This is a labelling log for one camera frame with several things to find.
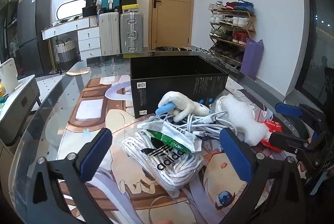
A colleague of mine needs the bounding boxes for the white foam piece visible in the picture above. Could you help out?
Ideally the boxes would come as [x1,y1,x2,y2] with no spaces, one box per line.
[224,95,270,146]

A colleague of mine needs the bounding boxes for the person's right hand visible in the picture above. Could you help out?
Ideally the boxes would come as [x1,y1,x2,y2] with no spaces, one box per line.
[297,160,308,175]

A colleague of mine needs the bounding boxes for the printed cartoon table mat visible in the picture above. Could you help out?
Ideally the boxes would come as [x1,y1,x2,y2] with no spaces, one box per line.
[58,75,290,224]

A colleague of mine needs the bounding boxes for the black cardboard box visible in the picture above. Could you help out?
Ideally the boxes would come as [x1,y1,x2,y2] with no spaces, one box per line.
[130,55,229,119]

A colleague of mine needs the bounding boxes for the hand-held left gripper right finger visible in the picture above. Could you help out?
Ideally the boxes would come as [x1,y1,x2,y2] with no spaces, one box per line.
[219,127,306,224]

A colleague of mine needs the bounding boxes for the white countertop appliance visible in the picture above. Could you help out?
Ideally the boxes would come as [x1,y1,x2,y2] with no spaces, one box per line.
[0,58,20,94]

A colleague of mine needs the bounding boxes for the black bag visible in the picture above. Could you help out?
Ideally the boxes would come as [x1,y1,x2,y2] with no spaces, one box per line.
[82,0,102,17]

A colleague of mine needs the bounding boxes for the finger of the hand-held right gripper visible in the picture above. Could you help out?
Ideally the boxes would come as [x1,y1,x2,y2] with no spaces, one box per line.
[275,103,325,122]
[269,132,314,153]

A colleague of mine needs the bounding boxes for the woven grey white basket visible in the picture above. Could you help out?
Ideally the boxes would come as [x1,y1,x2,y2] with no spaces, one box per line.
[55,38,79,64]

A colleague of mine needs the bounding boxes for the white desk with drawers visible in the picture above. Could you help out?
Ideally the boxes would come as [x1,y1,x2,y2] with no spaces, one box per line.
[42,16,102,60]

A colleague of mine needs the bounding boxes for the white suitcase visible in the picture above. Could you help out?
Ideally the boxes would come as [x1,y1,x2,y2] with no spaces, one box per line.
[99,12,121,56]

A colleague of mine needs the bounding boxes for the white plush toy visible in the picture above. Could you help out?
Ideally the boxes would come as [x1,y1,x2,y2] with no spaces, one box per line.
[156,91,212,122]

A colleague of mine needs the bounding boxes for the bagged white shoelaces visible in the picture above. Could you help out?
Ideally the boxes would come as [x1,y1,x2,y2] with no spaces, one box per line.
[121,121,204,198]

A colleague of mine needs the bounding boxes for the black framed glass door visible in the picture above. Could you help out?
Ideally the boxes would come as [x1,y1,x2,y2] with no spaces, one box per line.
[294,0,334,109]

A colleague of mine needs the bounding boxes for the pile of loose shoes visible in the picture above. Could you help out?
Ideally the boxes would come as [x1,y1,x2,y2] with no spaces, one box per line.
[173,46,212,53]

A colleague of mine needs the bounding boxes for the red packet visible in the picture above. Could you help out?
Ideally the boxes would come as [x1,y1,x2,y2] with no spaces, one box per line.
[257,106,289,153]

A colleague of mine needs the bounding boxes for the grey cabinet white top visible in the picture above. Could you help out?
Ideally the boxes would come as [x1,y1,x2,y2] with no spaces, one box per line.
[0,74,41,146]

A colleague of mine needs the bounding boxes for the bundle of white cables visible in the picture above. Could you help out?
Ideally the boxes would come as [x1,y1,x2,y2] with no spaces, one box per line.
[154,99,237,141]

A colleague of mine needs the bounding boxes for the wooden shoe rack with shoes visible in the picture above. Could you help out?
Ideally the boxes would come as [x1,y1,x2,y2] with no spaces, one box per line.
[208,0,255,68]

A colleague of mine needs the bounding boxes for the silver suitcase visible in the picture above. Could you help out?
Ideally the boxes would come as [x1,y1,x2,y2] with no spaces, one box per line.
[119,12,144,53]

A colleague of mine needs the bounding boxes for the oval white-framed mirror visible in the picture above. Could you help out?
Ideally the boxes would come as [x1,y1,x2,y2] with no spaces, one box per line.
[56,0,87,20]

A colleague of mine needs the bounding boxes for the purple bag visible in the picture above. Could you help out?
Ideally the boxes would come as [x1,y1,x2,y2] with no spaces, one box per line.
[239,38,264,81]

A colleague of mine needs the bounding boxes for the dark grey refrigerator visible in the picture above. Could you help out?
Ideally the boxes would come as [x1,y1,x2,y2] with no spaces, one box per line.
[17,0,53,77]

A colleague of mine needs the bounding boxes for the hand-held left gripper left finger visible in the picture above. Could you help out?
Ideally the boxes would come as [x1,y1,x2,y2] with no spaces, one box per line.
[31,127,113,224]

